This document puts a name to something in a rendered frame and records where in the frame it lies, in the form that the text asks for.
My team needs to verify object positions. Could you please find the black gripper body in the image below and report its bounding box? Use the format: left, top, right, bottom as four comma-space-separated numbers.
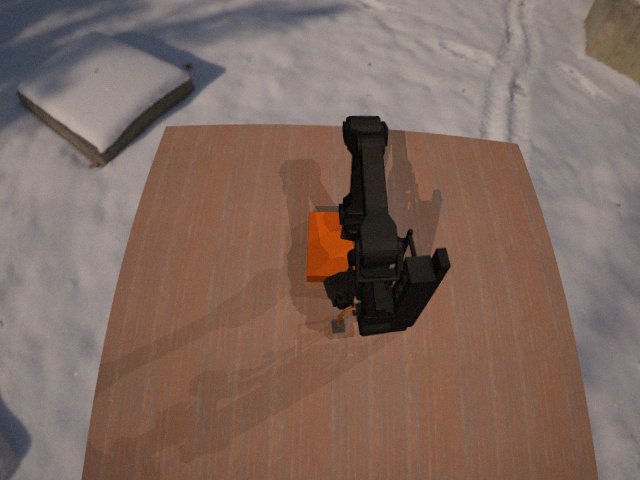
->
347, 249, 391, 337

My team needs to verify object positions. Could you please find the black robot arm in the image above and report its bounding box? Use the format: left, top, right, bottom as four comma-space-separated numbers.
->
323, 116, 403, 325

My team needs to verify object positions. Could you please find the black rectangular post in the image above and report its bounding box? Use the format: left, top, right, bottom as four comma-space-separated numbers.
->
388, 248, 451, 332

